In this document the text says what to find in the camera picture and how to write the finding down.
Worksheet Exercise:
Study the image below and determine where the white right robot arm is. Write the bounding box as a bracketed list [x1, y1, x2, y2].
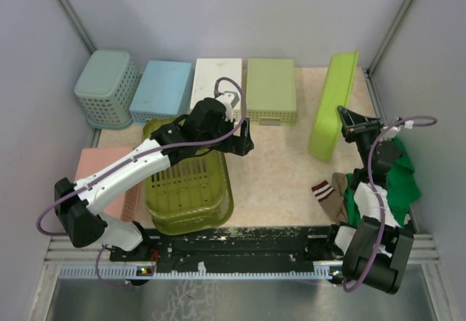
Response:
[325, 106, 414, 294]

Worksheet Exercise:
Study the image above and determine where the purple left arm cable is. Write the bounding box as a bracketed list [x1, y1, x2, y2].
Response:
[36, 76, 247, 289]

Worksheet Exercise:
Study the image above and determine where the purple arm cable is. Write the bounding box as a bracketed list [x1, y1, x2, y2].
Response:
[36, 76, 247, 289]
[341, 115, 438, 293]

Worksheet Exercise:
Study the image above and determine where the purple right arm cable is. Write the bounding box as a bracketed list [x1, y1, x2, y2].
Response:
[341, 115, 438, 293]

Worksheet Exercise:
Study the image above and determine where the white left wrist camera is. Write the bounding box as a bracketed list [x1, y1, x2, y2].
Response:
[214, 91, 242, 123]

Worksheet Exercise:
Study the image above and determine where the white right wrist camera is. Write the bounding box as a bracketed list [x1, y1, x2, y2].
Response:
[389, 120, 414, 134]

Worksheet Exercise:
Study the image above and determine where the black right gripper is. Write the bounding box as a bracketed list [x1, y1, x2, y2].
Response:
[337, 107, 384, 168]

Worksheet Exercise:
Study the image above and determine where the green cloth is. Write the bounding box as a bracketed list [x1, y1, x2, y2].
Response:
[344, 137, 421, 227]

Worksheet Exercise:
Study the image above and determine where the light blue perforated basket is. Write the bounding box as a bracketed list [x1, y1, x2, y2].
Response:
[130, 60, 194, 125]

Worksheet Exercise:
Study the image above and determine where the beige striped sock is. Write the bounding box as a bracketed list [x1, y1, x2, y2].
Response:
[312, 173, 348, 223]

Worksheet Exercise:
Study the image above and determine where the white basket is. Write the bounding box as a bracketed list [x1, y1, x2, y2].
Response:
[188, 58, 242, 112]

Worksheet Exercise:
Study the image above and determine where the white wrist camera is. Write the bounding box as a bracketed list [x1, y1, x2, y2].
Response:
[214, 91, 242, 123]
[389, 120, 414, 134]

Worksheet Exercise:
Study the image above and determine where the large teal perforated basket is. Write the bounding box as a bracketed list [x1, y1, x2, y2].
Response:
[74, 49, 140, 130]

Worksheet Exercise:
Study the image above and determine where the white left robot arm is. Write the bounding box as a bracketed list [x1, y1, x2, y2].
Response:
[55, 92, 254, 261]

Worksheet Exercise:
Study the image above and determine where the aluminium frame post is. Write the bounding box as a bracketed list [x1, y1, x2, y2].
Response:
[366, 0, 416, 78]
[56, 0, 97, 55]

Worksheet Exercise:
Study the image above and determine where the pale green perforated basket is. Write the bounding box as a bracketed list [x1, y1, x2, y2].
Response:
[246, 58, 297, 126]

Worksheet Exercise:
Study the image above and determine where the aluminium frame post left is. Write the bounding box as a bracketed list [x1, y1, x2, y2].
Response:
[56, 0, 97, 55]

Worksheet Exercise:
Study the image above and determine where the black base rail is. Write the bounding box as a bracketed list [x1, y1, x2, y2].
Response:
[110, 226, 343, 272]

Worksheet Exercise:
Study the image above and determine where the aluminium frame post right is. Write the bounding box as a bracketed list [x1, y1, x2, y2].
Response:
[366, 0, 416, 78]

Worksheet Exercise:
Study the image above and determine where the green plastic tub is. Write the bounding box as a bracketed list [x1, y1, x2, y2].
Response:
[141, 118, 234, 237]

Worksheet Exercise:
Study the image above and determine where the white slotted cable duct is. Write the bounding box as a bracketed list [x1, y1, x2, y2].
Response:
[58, 261, 342, 280]

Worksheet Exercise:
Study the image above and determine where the green tub lid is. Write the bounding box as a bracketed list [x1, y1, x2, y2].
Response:
[308, 50, 359, 162]

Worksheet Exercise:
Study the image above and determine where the pink perforated basket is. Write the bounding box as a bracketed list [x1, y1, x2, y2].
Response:
[75, 147, 141, 222]

